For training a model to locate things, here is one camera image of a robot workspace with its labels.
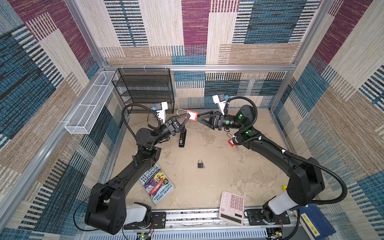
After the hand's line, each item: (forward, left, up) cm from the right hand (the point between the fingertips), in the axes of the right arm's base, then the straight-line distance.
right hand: (197, 120), depth 64 cm
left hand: (0, +3, +3) cm, 4 cm away
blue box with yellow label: (-34, -55, -37) cm, 74 cm away
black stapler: (+16, +9, -35) cm, 40 cm away
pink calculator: (-27, -16, -36) cm, 48 cm away
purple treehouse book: (-14, +23, -36) cm, 44 cm away
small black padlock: (-2, -1, -38) cm, 38 cm away
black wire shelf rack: (+49, +35, -17) cm, 63 cm away
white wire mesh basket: (+19, +68, -19) cm, 73 cm away
